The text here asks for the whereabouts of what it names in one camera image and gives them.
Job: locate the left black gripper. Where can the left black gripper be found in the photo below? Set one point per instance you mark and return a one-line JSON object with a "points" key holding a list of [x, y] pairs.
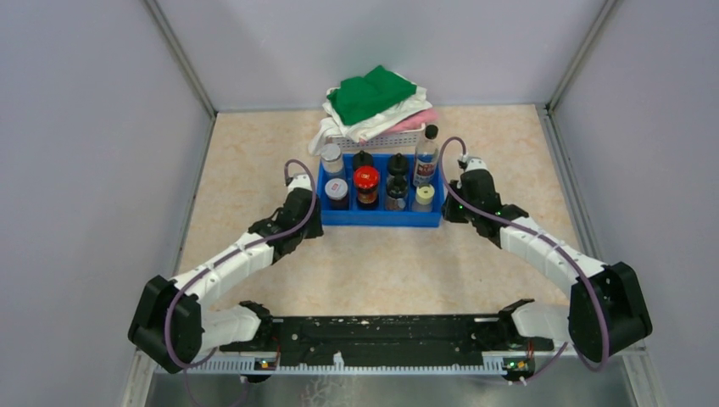
{"points": [[316, 230]]}

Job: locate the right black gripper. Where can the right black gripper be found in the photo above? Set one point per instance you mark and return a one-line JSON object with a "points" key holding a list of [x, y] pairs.
{"points": [[449, 212]]}

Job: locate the yellow-lidded beige jar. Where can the yellow-lidded beige jar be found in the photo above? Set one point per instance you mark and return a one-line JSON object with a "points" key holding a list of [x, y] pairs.
{"points": [[424, 196]]}

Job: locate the white-lidded brown spice jar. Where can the white-lidded brown spice jar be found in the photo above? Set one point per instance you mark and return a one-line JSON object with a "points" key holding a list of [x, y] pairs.
{"points": [[336, 191]]}

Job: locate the small black cap bottle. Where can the small black cap bottle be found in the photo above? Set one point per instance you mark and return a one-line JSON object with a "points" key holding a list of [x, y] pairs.
{"points": [[397, 191]]}

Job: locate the tall dark sauce bottle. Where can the tall dark sauce bottle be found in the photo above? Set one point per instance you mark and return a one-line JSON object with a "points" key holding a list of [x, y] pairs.
{"points": [[426, 157]]}

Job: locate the silver-lidded clear shaker bottle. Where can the silver-lidded clear shaker bottle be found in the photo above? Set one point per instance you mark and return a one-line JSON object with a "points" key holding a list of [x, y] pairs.
{"points": [[331, 158]]}

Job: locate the black-capped squeeze bottle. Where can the black-capped squeeze bottle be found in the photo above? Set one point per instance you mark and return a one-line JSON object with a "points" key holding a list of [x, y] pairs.
{"points": [[361, 159], [398, 165]]}

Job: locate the blue plastic divided tray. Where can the blue plastic divided tray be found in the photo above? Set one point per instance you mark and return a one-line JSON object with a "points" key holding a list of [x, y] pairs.
{"points": [[379, 216]]}

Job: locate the red-lidded jar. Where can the red-lidded jar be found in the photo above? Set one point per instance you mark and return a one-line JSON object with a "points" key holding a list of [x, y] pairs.
{"points": [[366, 181]]}

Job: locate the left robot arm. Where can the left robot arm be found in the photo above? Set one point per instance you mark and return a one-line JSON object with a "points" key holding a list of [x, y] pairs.
{"points": [[236, 269]]}

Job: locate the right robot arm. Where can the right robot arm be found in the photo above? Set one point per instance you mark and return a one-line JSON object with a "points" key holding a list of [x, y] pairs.
{"points": [[607, 311]]}

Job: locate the white plastic basket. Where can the white plastic basket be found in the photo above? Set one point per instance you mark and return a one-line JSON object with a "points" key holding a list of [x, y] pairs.
{"points": [[389, 140]]}

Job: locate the white folded cloth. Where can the white folded cloth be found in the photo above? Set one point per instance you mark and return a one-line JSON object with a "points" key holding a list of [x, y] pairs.
{"points": [[332, 126]]}

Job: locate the pink folded cloth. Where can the pink folded cloth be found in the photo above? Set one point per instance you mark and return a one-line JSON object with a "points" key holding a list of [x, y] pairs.
{"points": [[414, 121]]}

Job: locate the green folded cloth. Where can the green folded cloth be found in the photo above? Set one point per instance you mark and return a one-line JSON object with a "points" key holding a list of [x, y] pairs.
{"points": [[361, 97]]}

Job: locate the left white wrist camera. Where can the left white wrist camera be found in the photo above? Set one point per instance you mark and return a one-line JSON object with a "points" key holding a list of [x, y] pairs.
{"points": [[300, 181]]}

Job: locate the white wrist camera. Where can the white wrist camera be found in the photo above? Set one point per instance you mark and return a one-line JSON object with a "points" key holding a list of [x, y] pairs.
{"points": [[471, 163], [300, 181]]}

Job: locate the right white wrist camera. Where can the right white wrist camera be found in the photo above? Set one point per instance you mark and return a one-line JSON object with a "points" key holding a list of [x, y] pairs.
{"points": [[471, 163]]}

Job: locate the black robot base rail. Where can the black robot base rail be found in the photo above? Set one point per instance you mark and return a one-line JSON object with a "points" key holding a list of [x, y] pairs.
{"points": [[352, 342]]}

